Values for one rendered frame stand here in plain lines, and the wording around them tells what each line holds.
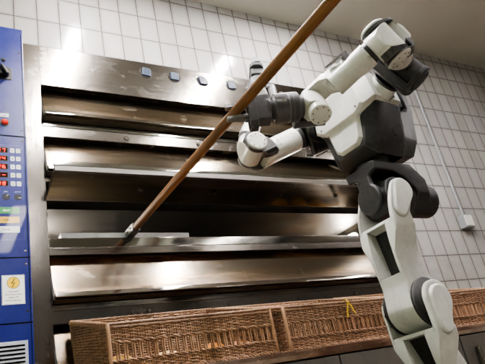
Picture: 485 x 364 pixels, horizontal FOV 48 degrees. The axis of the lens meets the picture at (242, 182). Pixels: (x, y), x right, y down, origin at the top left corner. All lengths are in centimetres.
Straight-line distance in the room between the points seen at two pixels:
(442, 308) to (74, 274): 131
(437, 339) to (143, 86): 176
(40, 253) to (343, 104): 123
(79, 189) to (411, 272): 131
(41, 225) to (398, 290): 132
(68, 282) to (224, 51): 157
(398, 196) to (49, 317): 128
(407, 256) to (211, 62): 168
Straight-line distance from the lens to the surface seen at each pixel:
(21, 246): 214
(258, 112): 153
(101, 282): 218
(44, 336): 209
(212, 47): 306
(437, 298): 167
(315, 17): 129
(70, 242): 221
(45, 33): 272
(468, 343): 237
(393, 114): 190
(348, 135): 183
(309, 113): 155
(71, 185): 224
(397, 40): 159
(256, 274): 246
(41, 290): 213
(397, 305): 170
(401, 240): 171
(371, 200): 177
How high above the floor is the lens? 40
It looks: 24 degrees up
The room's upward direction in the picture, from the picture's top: 12 degrees counter-clockwise
